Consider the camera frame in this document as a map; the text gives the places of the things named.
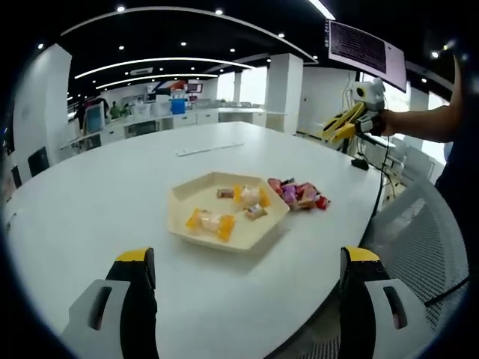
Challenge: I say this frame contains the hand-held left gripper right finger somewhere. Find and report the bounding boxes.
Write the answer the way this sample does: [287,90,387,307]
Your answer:
[338,245,437,359]

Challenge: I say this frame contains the ceiling spot lights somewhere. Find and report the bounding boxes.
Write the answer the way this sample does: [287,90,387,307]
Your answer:
[35,3,450,64]

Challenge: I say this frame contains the orange-ended clear pastry packet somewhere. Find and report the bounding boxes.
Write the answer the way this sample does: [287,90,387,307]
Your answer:
[232,183,271,209]
[185,208,237,240]

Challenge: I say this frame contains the white kiosk with blue screen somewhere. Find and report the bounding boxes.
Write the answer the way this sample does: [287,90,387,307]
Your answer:
[84,102,106,134]

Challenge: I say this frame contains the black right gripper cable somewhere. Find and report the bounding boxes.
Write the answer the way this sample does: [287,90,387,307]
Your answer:
[372,136,392,218]

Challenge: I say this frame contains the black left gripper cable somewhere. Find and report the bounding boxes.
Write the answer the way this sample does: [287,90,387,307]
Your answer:
[424,278,471,306]

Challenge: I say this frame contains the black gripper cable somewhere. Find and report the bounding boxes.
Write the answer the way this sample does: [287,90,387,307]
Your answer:
[372,136,392,218]
[424,278,471,306]

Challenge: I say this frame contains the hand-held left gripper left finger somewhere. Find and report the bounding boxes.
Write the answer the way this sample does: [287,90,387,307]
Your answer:
[59,246,160,359]

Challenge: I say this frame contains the red and blue wall sign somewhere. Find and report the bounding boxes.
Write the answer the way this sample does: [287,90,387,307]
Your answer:
[145,79,205,102]

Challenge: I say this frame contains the white counter cabinets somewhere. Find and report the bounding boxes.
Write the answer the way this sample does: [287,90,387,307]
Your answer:
[59,106,269,150]

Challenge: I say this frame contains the person's right hand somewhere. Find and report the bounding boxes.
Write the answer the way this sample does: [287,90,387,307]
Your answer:
[372,110,397,138]

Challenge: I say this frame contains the white pillar with round mark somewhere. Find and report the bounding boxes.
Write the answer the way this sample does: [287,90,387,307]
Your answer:
[13,43,73,171]

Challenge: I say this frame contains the beige hexagonal paper container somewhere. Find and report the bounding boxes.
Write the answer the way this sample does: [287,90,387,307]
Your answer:
[167,171,292,255]

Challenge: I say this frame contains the cream food tongs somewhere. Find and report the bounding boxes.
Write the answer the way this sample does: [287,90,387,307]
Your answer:
[322,104,362,142]

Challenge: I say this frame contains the table cable slot strip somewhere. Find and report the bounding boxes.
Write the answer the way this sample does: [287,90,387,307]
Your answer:
[175,141,246,158]

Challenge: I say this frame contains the black tripod stand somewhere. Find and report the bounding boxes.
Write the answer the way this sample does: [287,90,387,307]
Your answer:
[353,132,379,160]

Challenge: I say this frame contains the grey mesh office chair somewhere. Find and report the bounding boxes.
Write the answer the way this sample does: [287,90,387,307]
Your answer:
[359,175,471,332]

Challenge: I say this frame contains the pile of snack packets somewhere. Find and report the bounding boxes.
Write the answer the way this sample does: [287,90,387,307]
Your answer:
[267,177,331,212]

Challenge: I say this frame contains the ceiling light strips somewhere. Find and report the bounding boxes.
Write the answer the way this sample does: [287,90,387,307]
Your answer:
[59,0,338,102]

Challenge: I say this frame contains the hanging display screen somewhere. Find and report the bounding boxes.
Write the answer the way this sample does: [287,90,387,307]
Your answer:
[326,20,408,93]

